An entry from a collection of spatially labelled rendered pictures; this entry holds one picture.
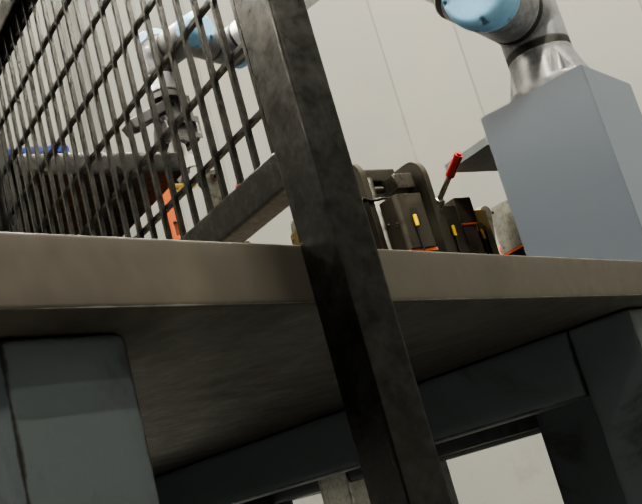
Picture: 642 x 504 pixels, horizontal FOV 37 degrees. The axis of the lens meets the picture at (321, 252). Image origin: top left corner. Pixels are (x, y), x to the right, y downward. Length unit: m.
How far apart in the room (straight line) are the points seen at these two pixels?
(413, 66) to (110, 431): 4.17
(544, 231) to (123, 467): 1.18
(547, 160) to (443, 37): 2.97
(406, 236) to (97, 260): 1.41
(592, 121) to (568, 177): 0.10
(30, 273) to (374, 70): 4.33
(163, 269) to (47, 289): 0.08
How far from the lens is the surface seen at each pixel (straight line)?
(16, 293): 0.46
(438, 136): 4.48
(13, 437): 0.49
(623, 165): 1.59
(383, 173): 2.06
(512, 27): 1.67
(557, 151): 1.62
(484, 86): 4.39
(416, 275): 0.70
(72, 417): 0.51
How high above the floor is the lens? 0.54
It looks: 14 degrees up
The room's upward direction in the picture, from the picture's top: 16 degrees counter-clockwise
